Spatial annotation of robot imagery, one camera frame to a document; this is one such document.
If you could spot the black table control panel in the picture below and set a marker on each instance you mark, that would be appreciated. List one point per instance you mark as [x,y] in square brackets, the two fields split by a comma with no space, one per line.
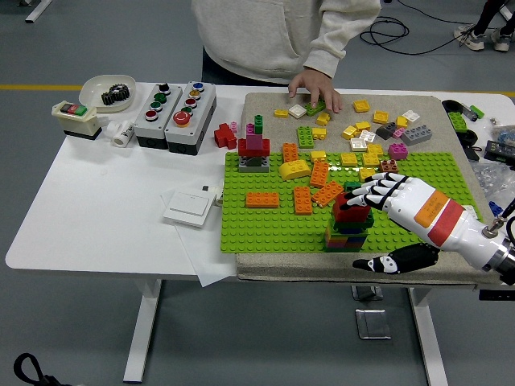
[497,294]

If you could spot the dark green small brick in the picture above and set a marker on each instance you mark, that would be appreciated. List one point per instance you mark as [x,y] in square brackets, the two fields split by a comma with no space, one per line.
[351,186]

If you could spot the person's left forearm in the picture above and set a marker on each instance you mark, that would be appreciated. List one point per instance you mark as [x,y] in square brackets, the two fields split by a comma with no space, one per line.
[330,48]

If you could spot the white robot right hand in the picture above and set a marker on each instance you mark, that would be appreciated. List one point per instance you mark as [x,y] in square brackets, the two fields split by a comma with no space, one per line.
[418,205]

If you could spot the black gear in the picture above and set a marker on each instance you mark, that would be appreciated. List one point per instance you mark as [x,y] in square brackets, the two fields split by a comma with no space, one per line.
[114,96]

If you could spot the dark grey toy brick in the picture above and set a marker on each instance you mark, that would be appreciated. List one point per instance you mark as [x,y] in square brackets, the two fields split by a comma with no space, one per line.
[385,130]

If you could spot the light green wide brick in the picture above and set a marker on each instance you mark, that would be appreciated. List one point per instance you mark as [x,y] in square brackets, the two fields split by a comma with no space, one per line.
[306,136]

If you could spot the orange long toy brick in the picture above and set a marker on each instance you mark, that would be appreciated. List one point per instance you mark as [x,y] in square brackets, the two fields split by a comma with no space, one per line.
[328,192]
[319,174]
[290,153]
[262,199]
[302,201]

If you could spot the person's left hand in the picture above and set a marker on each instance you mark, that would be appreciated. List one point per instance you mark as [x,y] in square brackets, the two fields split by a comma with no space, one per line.
[318,82]

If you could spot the black flat part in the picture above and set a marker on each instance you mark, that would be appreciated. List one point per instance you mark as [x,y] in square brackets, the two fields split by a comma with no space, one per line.
[471,153]

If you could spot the white bowl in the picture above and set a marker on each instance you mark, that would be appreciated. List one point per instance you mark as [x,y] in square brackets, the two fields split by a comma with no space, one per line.
[92,88]

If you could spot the white small adapter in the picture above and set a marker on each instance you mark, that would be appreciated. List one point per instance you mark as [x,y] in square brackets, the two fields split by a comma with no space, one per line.
[217,197]

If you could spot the white wall switch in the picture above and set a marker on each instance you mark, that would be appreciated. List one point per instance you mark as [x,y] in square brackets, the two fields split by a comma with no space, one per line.
[187,209]

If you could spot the red cross-shaped brick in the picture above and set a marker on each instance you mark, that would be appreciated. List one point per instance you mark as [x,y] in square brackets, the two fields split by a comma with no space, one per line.
[224,136]

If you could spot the red pink grey brick tower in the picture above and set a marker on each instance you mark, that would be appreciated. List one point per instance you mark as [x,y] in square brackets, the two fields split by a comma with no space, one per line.
[253,149]

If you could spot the brown square toy brick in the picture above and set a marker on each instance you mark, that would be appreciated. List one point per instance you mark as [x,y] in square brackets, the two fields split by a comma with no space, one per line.
[388,165]

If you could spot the small pink toy brick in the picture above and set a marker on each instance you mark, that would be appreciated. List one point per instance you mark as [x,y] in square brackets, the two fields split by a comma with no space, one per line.
[398,133]
[233,127]

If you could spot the grey emergency-stop control box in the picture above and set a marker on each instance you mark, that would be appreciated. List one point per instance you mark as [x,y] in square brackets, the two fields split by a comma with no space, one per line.
[189,132]

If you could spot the black roll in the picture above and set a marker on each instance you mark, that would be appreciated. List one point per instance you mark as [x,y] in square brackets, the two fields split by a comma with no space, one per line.
[446,106]

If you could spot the magenta square toy brick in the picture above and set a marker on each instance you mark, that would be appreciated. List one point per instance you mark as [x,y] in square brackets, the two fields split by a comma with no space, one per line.
[398,151]

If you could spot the light green long brick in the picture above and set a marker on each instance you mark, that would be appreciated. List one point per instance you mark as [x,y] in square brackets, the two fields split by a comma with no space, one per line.
[311,109]

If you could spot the bystander person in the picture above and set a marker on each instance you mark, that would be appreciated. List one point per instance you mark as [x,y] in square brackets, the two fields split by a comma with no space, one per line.
[476,40]

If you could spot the grey-brown mat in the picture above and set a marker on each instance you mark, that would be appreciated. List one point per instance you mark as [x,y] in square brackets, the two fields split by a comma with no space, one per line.
[281,267]

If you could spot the blue small toy brick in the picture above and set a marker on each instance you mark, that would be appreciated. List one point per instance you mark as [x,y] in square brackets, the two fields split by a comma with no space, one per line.
[495,208]

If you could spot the multicolour brick tower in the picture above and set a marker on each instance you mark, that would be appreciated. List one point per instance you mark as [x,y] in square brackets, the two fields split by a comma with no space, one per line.
[346,241]

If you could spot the white table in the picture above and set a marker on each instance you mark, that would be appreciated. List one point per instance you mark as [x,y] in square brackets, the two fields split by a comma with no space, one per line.
[100,201]

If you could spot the silver metal part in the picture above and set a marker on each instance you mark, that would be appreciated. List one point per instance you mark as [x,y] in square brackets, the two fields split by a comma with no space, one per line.
[468,110]

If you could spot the white red-green switch box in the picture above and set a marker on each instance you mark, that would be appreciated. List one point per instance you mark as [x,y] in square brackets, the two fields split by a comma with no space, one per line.
[76,122]

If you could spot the white desk leg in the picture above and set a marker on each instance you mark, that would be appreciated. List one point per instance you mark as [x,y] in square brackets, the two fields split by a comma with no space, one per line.
[38,10]

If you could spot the small green block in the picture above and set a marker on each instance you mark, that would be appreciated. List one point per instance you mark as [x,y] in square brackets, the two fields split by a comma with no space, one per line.
[477,109]

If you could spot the yellow curved toy brick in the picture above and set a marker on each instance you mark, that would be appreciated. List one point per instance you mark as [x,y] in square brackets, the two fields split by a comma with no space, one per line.
[295,169]

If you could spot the silver floor socket plate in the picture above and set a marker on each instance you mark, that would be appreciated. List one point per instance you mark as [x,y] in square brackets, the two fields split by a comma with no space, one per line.
[366,293]
[373,323]

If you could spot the green toy baseplate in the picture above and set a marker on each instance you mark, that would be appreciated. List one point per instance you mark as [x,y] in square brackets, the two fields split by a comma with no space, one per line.
[273,229]

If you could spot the white pipe fitting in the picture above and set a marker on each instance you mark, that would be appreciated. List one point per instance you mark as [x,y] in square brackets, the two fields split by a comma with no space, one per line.
[122,134]

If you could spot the red curved toy brick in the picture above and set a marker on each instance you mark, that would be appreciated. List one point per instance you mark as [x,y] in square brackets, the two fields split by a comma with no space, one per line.
[340,199]

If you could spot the grey four-button control box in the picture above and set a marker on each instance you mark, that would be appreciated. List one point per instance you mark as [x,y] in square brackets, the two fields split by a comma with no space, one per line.
[155,124]

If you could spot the light grey long brick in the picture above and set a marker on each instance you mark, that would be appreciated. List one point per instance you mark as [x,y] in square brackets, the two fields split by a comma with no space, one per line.
[416,135]

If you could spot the black electronic module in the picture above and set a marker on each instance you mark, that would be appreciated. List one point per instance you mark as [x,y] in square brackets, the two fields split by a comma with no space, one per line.
[497,149]

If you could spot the clear plastic bag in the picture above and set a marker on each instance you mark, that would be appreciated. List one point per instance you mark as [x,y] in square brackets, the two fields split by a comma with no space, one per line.
[491,177]

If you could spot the white paper sheet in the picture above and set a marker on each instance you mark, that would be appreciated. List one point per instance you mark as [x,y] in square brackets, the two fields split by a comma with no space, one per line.
[205,257]

